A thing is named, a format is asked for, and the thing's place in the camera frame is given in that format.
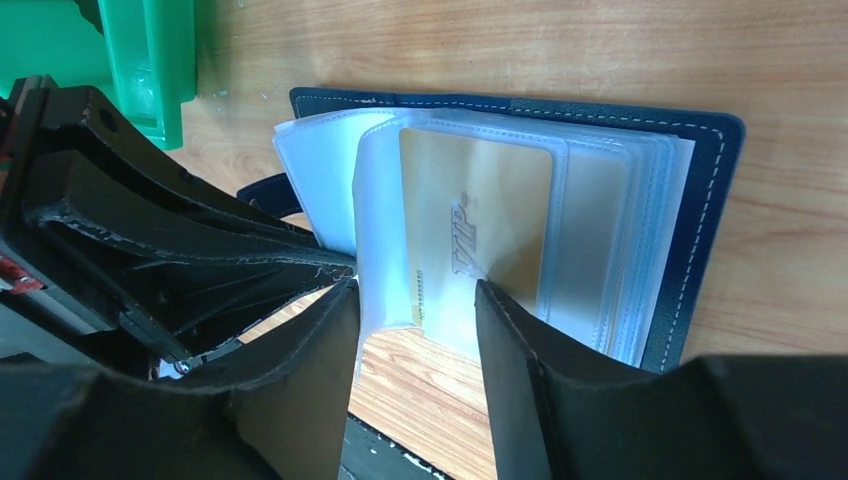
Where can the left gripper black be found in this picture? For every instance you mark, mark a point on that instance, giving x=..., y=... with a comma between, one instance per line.
x=114, y=254

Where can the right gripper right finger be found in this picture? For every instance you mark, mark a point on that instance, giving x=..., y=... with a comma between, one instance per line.
x=560, y=410

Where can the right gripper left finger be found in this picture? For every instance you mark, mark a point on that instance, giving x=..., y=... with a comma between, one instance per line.
x=275, y=408

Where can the navy blue card holder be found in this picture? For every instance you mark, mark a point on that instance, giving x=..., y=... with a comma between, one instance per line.
x=636, y=196

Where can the yellow VIP card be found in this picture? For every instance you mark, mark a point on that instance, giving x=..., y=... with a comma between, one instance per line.
x=474, y=209

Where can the green plastic bin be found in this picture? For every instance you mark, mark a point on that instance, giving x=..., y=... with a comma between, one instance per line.
x=140, y=54

